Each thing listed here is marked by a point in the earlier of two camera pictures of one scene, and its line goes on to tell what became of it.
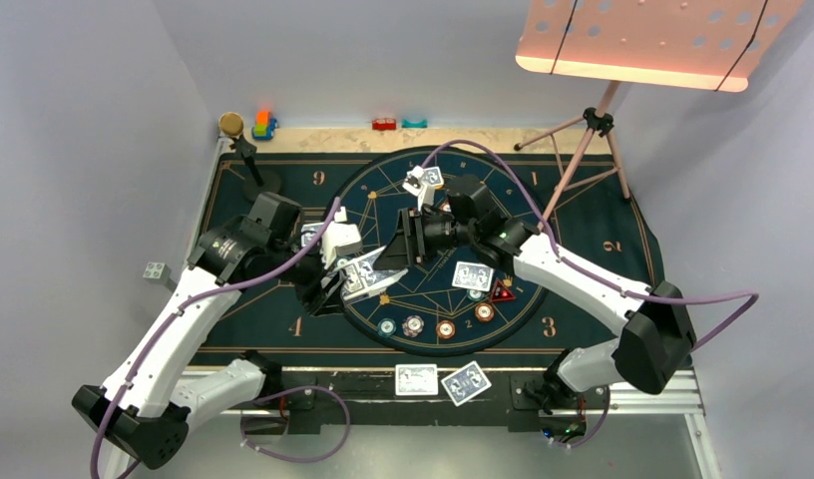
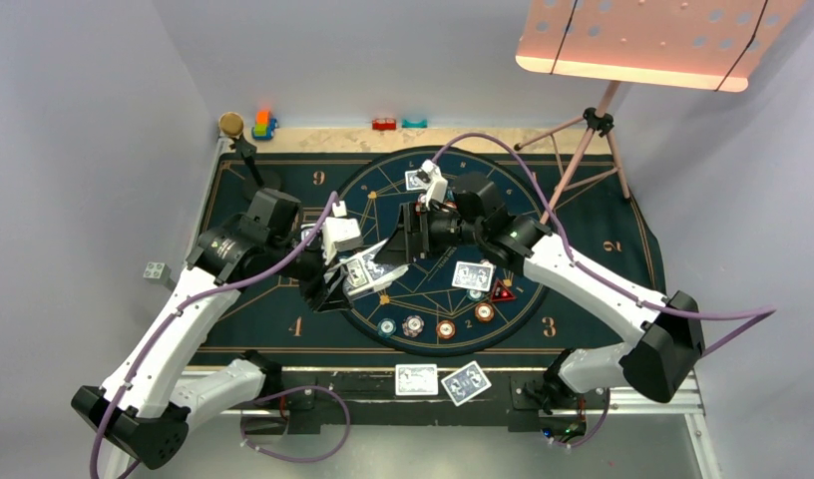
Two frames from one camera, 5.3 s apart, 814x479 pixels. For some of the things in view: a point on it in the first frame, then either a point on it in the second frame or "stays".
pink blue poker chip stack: x=413 y=325 stays
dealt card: x=466 y=383 stays
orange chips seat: x=484 y=312 stays
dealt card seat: x=433 y=176 to x=413 y=182
